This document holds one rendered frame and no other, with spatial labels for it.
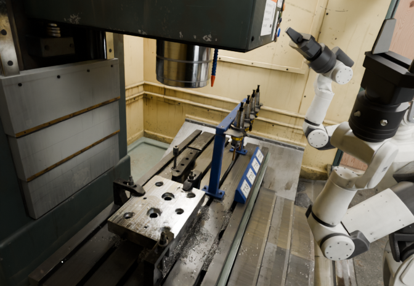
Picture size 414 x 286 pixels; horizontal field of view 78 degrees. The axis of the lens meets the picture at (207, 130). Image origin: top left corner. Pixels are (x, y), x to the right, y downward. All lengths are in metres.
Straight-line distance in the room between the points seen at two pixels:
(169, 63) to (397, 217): 0.67
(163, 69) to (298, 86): 1.15
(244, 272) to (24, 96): 0.96
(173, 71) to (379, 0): 1.26
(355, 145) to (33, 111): 0.90
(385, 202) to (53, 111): 1.01
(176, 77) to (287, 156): 1.24
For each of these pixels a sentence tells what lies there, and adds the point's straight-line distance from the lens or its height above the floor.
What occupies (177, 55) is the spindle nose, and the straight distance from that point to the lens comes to 0.68.
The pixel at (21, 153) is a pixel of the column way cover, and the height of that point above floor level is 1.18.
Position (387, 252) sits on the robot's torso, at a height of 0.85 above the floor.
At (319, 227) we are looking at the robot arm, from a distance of 0.74.
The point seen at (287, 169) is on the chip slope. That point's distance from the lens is 1.73.
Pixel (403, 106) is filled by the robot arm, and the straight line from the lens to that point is 0.61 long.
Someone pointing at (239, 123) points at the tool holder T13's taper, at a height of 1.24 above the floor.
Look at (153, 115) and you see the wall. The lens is 2.15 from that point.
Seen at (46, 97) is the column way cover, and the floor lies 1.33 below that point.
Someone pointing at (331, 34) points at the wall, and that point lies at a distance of 1.68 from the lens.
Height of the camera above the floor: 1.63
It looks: 25 degrees down
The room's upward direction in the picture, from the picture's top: 6 degrees clockwise
